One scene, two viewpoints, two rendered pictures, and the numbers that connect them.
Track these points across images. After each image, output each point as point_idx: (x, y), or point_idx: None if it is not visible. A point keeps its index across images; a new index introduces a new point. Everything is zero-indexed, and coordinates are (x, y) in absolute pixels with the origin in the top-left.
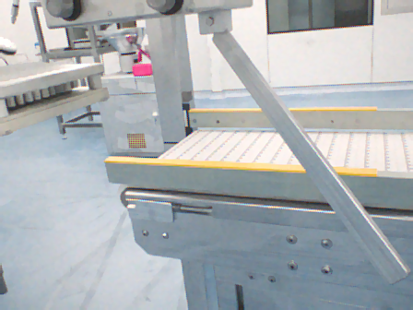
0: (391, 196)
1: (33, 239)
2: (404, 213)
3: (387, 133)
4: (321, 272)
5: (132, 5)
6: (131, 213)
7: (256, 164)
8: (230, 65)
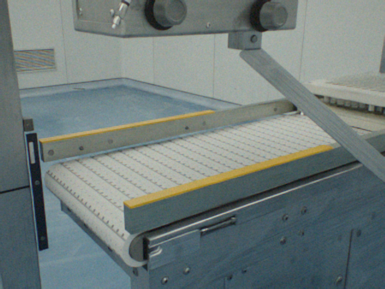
0: (337, 159)
1: None
2: (335, 170)
3: (224, 129)
4: (298, 236)
5: (231, 18)
6: (154, 262)
7: (265, 162)
8: (266, 77)
